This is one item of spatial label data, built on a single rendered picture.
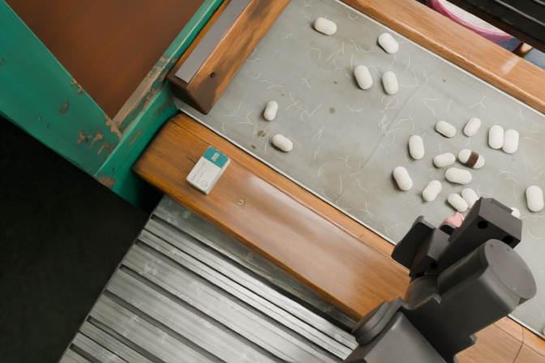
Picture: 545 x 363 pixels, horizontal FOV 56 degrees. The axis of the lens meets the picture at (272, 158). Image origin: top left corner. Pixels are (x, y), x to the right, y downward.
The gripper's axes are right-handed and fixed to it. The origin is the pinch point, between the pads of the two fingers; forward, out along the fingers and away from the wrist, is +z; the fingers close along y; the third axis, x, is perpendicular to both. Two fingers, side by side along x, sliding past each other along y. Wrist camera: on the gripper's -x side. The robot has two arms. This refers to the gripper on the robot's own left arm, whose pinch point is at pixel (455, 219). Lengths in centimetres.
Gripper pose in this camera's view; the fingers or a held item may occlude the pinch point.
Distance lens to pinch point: 67.7
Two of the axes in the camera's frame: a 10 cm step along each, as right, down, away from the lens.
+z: 4.2, -4.4, 7.9
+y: -8.4, -5.3, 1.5
